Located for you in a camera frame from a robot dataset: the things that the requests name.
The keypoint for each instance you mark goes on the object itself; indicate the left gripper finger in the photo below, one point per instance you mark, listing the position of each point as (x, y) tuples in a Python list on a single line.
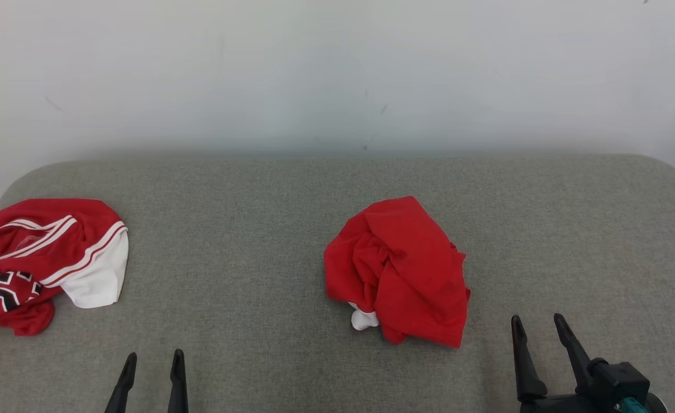
[(122, 390), (178, 390)]

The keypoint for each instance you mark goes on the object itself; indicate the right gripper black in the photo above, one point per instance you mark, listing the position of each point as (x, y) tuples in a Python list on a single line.
[(567, 405)]

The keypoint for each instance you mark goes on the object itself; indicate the red jersey with lettering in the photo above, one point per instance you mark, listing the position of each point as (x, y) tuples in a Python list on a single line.
[(22, 252)]

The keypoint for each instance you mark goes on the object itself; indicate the plain red garment white trim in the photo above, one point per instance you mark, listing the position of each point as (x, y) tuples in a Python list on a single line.
[(406, 269)]

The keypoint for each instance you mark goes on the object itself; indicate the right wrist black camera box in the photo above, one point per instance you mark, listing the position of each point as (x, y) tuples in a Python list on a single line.
[(621, 378)]

